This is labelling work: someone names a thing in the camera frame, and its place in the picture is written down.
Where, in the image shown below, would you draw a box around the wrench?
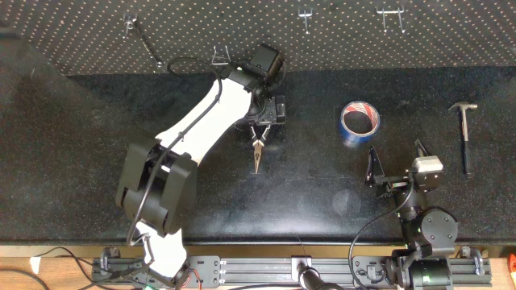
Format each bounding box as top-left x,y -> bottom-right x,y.
131,18 -> 164,68

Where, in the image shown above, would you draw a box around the black cable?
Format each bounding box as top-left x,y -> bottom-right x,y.
347,179 -> 416,289
125,56 -> 224,247

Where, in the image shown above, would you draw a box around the black pegboard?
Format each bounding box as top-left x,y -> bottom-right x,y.
0,0 -> 516,77

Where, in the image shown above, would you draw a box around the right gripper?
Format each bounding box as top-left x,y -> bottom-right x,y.
364,139 -> 428,199

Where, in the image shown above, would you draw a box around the double metal hook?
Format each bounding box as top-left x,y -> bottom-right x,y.
376,6 -> 406,35

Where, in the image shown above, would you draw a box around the mounting rail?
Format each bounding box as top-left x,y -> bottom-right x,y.
91,245 -> 493,290

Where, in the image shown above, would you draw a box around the roll of blue tape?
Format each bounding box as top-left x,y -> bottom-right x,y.
339,101 -> 381,144

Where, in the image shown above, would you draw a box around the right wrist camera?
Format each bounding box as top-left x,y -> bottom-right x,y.
410,155 -> 445,175

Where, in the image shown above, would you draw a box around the needle-nose pliers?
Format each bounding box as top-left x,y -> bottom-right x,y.
249,123 -> 272,175

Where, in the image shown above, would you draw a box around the thin black wire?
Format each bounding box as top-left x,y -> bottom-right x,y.
0,246 -> 96,290

